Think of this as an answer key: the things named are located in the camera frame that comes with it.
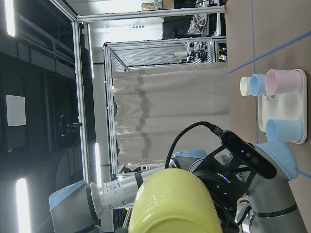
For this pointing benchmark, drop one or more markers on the light blue cup front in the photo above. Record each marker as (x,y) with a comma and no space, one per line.
(257,84)

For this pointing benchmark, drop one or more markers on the light blue cup back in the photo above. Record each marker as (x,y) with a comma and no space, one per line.
(284,130)

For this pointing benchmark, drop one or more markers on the light blue cup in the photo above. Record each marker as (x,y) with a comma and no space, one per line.
(284,130)
(257,84)

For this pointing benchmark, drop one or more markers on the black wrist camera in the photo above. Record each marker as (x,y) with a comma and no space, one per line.
(248,155)

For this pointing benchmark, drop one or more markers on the pink plastic cup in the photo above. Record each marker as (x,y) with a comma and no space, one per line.
(282,81)

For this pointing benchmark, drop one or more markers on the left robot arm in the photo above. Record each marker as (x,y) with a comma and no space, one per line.
(268,206)

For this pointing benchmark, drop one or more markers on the white curtain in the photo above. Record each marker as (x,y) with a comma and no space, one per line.
(154,105)

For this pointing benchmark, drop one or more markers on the yellow plastic cup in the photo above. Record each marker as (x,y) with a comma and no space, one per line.
(174,201)

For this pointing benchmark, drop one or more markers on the cream white plastic cup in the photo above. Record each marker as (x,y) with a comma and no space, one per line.
(245,89)

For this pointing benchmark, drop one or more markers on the cream plastic tray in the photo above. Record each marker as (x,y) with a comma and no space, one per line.
(287,106)

